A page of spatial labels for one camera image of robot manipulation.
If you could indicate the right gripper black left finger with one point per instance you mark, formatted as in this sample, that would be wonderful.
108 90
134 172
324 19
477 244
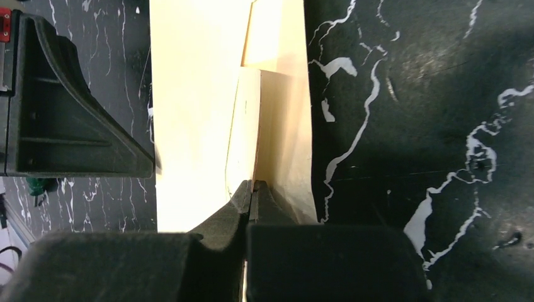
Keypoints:
204 264

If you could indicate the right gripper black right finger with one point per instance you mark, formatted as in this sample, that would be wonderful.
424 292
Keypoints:
291 262

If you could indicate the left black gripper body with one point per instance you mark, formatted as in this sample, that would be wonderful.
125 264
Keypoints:
6 81

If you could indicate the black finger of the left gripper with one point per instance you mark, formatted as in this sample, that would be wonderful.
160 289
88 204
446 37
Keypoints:
53 126

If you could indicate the tan letter paper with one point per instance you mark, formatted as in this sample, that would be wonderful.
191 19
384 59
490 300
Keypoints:
253 141

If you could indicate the cream envelope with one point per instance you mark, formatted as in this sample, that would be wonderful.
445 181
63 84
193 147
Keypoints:
198 48

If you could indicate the green handled screwdriver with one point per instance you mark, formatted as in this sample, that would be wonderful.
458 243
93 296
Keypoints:
37 187

